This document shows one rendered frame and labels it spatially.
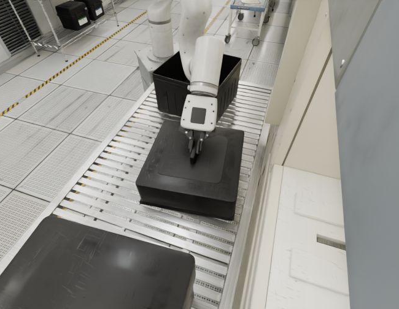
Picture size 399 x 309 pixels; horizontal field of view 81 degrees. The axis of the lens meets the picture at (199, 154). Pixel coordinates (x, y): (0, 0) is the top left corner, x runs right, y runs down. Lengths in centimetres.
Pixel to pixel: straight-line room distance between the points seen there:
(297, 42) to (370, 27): 49
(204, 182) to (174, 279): 32
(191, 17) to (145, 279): 64
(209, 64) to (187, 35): 14
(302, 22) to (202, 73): 27
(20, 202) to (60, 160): 39
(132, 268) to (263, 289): 27
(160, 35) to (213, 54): 72
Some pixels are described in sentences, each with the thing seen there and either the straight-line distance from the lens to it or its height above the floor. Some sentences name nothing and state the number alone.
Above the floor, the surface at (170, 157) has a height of 86.
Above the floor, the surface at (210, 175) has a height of 86.
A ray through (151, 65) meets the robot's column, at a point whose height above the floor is 76.
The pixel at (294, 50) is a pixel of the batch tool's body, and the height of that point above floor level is 112.
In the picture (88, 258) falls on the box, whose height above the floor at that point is 101.
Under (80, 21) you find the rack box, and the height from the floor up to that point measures 28.
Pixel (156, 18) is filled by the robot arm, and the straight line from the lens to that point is 137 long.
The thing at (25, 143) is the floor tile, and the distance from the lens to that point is 242.
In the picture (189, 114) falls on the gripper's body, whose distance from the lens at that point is 69.
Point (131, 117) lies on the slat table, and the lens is 105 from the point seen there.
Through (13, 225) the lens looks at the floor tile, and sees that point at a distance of 194.
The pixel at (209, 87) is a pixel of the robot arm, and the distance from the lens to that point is 69.
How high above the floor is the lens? 140
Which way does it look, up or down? 49 degrees down
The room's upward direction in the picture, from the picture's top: straight up
